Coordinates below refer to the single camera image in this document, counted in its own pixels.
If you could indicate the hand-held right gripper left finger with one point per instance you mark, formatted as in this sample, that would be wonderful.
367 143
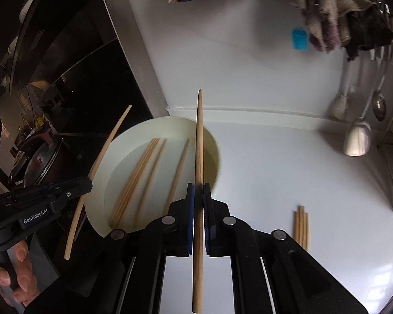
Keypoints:
190 222

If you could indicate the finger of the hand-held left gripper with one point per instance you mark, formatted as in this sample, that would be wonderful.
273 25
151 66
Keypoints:
75 188
23 194

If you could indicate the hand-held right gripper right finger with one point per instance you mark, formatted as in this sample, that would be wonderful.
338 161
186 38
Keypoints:
208 222

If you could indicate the tapered wooden chopstick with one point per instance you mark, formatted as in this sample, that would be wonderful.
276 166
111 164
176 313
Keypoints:
199 137
149 181
296 225
303 227
132 181
138 183
73 235

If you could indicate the white round bowl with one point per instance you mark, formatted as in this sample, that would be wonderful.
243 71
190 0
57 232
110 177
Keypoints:
170 127

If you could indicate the person's left hand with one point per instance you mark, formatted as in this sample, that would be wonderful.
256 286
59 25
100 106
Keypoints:
28 281

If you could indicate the steel pot with lid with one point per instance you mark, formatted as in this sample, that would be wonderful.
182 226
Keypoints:
42 166

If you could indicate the hanging metal ladle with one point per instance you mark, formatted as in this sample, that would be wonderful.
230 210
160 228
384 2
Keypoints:
357 137

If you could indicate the white dish brush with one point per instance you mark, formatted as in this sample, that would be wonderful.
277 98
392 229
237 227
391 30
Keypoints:
338 106

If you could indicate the blue silicone brush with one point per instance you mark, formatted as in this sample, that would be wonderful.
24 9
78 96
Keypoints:
300 40

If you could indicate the beige towel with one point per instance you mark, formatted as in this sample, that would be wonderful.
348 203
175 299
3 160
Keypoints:
321 6

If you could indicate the dark cloth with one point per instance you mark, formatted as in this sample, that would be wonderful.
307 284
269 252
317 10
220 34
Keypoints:
366 29

